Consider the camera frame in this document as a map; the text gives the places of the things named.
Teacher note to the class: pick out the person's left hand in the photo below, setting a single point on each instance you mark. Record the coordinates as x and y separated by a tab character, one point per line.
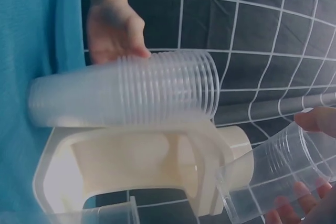
113	28

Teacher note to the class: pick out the person's right hand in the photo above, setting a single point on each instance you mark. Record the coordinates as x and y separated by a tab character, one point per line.
319	122

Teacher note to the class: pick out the person's right fingers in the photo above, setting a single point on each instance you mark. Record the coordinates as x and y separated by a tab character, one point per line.
304	197

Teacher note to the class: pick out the person's right thumb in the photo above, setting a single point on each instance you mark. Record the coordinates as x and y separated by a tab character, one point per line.
317	121

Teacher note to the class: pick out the person's left thumb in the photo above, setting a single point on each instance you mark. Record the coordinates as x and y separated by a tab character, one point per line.
139	43

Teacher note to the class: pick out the clear plastic cup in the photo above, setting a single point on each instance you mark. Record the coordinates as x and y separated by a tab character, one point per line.
273	166

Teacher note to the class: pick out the stack of clear plastic cups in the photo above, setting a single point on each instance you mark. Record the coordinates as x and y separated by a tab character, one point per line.
147	90

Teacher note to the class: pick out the cream plastic cup dispenser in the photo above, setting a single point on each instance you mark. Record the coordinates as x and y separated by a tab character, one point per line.
126	158

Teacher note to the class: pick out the clear plastic cylinder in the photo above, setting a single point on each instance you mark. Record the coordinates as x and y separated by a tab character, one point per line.
110	212

